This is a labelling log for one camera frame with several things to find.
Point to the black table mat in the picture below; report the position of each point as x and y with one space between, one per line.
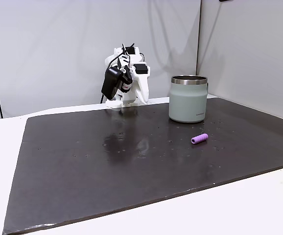
82 171

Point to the purple pen grip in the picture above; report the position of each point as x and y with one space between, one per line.
199 139

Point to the black oval camera box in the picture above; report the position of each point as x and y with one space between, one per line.
110 82

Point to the pale green steel cup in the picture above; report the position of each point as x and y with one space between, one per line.
188 105

